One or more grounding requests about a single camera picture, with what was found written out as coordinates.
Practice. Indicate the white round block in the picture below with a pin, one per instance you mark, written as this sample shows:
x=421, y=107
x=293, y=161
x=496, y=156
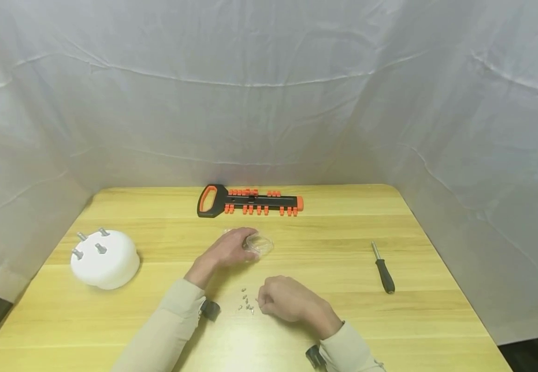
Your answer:
x=108, y=263

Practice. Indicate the person's left hand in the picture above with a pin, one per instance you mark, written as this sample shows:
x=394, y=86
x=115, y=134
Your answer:
x=226, y=250

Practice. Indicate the person's right forearm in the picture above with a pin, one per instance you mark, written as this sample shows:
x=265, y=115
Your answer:
x=345, y=346

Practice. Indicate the person's right hand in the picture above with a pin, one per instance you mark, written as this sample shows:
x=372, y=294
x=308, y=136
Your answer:
x=292, y=302

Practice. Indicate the person's right fingers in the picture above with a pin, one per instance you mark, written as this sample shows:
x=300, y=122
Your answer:
x=267, y=299

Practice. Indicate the orange black socket holder rail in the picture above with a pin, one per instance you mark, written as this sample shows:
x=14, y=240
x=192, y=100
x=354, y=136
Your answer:
x=218, y=200

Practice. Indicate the pile of small screws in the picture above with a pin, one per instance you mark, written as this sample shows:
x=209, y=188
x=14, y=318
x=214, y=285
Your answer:
x=247, y=303

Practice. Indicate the row of orange socket clips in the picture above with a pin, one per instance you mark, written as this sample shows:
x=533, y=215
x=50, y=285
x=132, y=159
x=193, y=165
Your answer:
x=251, y=209

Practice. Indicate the grey bolt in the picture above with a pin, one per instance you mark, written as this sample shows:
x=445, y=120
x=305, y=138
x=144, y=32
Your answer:
x=103, y=232
x=77, y=253
x=81, y=236
x=100, y=248

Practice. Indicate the clear plastic dish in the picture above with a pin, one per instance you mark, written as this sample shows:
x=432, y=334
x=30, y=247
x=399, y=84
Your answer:
x=263, y=245

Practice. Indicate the person's left forearm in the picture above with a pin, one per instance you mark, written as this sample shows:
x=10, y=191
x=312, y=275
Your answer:
x=167, y=325

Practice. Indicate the person's left fingers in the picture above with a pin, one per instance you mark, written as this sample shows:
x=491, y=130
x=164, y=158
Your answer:
x=243, y=238

